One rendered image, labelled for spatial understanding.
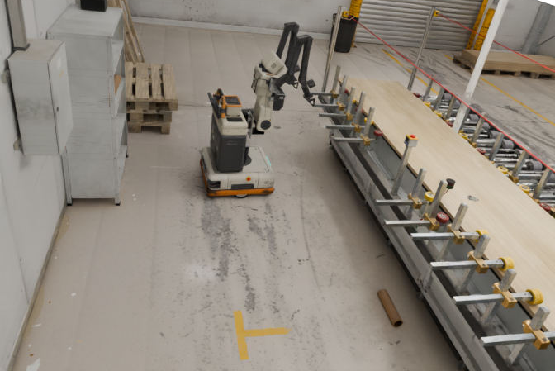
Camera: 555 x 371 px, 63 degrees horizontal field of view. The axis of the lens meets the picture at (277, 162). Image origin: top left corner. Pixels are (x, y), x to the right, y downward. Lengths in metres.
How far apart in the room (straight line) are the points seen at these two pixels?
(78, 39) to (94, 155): 0.99
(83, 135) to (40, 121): 1.07
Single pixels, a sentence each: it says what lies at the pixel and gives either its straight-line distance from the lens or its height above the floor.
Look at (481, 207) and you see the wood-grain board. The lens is 3.55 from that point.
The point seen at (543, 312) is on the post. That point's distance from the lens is 2.57.
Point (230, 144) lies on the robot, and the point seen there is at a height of 0.61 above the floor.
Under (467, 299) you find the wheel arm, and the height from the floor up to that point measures 0.96.
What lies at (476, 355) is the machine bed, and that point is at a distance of 3.45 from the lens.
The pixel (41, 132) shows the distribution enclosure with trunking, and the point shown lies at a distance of 3.02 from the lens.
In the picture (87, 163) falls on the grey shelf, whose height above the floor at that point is 0.45.
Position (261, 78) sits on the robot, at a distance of 4.09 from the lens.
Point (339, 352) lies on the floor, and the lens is 3.36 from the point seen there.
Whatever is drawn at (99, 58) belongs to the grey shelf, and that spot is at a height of 1.38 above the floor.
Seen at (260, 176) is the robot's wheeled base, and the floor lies 0.26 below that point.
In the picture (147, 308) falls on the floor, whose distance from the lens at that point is 3.44.
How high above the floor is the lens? 2.58
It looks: 30 degrees down
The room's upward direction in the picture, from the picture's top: 9 degrees clockwise
